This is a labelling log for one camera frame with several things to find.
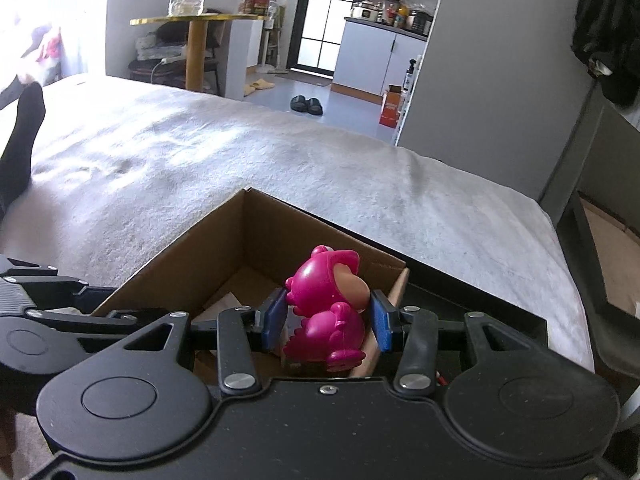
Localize white kitchen cabinet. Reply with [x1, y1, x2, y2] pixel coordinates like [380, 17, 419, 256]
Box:
[331, 16, 428, 106]

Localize hanging black clothes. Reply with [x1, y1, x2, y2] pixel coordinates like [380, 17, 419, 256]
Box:
[571, 0, 640, 108]

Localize black-framed glass door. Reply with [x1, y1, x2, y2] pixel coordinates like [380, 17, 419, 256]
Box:
[287, 0, 363, 74]

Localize black cooker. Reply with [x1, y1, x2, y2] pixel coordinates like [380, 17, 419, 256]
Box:
[410, 10, 435, 36]

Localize person's own leg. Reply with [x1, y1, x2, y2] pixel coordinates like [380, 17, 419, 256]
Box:
[0, 82, 47, 221]

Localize black frame with cardboard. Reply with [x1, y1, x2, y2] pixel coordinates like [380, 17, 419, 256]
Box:
[570, 190, 640, 311]

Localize round gold table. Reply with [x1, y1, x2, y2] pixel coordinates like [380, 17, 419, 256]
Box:
[130, 14, 268, 93]

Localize white standing fan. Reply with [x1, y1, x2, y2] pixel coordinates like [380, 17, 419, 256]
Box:
[255, 2, 282, 75]

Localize folded cloth stack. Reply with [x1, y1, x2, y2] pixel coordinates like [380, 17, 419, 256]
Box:
[135, 32, 173, 61]

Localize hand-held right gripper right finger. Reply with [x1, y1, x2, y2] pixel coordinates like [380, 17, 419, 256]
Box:
[370, 290, 545, 396]

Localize dark round stool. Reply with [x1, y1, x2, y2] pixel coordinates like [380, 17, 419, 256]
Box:
[127, 57, 221, 95]

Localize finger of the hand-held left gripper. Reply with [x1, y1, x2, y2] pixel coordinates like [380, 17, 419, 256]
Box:
[25, 307, 169, 357]
[0, 255, 121, 317]

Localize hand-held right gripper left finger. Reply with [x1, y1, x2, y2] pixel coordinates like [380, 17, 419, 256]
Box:
[114, 287, 288, 397]

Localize orange cardboard box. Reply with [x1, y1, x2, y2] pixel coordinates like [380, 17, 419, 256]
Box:
[378, 85, 405, 127]

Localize white blanket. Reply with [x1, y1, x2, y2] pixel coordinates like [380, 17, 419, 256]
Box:
[0, 72, 596, 376]

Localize red patterned cloth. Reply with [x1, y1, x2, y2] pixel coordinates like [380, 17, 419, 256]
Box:
[20, 22, 63, 86]

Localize pink toy figure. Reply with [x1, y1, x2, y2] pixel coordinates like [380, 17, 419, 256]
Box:
[284, 244, 371, 372]

